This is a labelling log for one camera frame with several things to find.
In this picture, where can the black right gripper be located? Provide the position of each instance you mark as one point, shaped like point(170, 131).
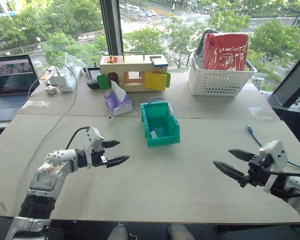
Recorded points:
point(258, 172)

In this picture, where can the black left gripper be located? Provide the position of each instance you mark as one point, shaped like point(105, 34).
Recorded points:
point(97, 158)

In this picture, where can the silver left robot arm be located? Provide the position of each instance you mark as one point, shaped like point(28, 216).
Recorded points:
point(45, 175)

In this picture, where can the small white adapter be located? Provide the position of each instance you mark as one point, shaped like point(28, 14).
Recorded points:
point(110, 121)

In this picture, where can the white paper label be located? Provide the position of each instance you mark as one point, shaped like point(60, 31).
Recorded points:
point(154, 134)

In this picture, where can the purple tissue pack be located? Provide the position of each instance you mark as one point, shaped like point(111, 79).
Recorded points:
point(120, 105)

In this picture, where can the green plastic bin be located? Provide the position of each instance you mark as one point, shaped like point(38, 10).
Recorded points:
point(162, 141)

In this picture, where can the clear plastic film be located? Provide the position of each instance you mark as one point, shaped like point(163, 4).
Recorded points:
point(260, 111)

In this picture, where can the white rounded shape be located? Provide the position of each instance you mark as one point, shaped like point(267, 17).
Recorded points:
point(180, 232)
point(118, 232)

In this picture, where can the black handheld controller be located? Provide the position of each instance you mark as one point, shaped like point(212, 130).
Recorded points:
point(92, 73)

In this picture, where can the white perforated plastic basket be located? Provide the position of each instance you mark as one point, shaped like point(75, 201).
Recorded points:
point(220, 82)

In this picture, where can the white power strip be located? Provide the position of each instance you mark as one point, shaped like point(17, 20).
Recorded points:
point(71, 80)

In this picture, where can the wooden latch box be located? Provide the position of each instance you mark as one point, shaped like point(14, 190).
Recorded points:
point(130, 66)

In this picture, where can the small white rounded gadget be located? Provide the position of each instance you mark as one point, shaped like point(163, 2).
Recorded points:
point(51, 89)

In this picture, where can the white charger block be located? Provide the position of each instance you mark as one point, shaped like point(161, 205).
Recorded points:
point(60, 78)

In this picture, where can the red plastic bag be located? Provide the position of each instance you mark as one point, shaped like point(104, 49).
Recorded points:
point(227, 50)

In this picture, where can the dark window pillar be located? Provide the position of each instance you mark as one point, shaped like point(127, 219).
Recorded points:
point(112, 25)

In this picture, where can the blue laptop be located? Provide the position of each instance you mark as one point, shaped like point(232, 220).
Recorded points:
point(7, 80)

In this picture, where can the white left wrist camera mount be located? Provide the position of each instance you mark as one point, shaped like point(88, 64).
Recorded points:
point(93, 137)

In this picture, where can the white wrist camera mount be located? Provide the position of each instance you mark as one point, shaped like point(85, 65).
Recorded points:
point(93, 137)
point(277, 155)

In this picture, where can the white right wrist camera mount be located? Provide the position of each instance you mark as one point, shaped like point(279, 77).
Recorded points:
point(277, 155)

